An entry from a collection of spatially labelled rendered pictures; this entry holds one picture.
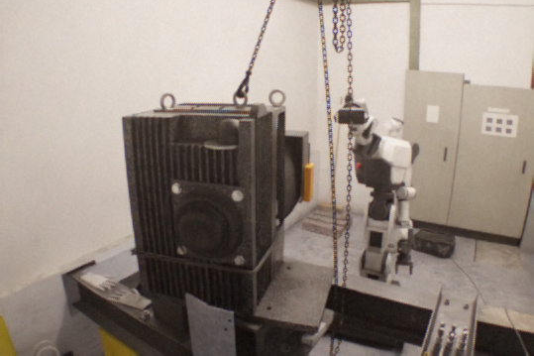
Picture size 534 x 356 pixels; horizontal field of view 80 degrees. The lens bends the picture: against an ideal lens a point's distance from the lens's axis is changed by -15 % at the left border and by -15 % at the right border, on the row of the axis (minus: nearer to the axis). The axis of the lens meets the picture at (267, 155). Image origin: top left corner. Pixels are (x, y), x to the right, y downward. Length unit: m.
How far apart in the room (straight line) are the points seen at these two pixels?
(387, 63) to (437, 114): 0.82
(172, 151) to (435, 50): 3.39
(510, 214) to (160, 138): 3.61
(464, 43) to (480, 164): 1.26
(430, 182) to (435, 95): 0.92
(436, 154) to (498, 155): 0.65
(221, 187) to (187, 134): 0.24
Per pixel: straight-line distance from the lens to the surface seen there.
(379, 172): 2.15
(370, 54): 4.36
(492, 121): 3.98
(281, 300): 1.49
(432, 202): 4.21
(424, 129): 4.03
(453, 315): 1.94
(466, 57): 4.19
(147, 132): 1.33
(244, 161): 1.16
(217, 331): 1.25
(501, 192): 4.14
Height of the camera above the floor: 1.78
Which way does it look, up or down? 14 degrees down
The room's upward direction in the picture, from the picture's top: straight up
